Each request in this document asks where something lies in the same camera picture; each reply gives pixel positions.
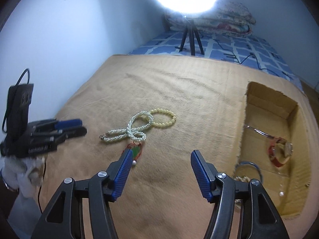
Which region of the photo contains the white pearl necklace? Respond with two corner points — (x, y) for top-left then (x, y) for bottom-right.
(99, 111), (155, 144)

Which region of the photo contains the yellow bead bracelet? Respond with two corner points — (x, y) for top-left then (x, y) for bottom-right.
(149, 108), (177, 127)

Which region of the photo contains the white gloved hand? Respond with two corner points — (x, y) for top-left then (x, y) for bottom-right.
(1, 156), (46, 198)

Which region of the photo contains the brown cardboard box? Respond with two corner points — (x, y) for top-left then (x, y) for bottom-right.
(234, 82), (311, 219)

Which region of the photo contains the tan fleece blanket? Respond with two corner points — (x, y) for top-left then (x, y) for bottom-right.
(40, 55), (318, 238)

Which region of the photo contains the black tripod stand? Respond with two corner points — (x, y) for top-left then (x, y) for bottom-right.
(178, 16), (204, 56)

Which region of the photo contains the blue patterned bed sheet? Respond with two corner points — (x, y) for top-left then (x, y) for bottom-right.
(130, 31), (302, 90)

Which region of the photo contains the folded floral quilt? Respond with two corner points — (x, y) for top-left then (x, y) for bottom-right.
(164, 1), (256, 37)

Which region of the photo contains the blue bangle ring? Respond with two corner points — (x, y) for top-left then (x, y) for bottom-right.
(234, 161), (262, 180)

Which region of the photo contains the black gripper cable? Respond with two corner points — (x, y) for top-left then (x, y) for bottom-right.
(2, 68), (30, 134)

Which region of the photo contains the red cord green pendant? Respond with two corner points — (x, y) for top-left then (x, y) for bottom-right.
(126, 142), (143, 161)

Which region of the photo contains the red strap wristwatch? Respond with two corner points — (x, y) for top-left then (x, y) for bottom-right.
(268, 137), (293, 168)

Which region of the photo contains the silver chain in box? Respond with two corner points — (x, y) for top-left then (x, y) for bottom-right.
(244, 124), (275, 140)

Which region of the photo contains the black cable on bed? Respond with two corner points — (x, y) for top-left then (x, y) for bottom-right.
(219, 38), (297, 77)

